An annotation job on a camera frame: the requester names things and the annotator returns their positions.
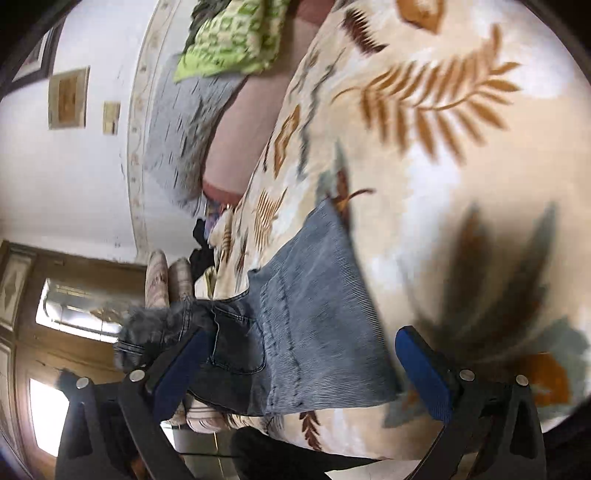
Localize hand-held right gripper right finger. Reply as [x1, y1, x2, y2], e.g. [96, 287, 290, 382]
[396, 325, 548, 480]

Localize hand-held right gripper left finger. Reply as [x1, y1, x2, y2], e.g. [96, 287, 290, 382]
[54, 327, 214, 480]

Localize blue denim pants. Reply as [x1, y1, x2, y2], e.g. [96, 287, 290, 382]
[115, 198, 402, 417]

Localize black cloth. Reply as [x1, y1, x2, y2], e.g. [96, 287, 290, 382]
[190, 219, 219, 280]

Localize wooden door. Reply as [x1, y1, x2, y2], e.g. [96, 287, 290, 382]
[0, 240, 153, 467]

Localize leaf print blanket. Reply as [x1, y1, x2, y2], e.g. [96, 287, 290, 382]
[203, 0, 587, 462]

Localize grey quilted pillow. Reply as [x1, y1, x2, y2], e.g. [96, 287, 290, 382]
[143, 73, 245, 209]

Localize green patterned cloth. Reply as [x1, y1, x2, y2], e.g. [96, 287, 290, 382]
[174, 0, 293, 84]

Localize dark framed picture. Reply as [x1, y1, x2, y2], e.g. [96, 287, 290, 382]
[9, 19, 66, 85]

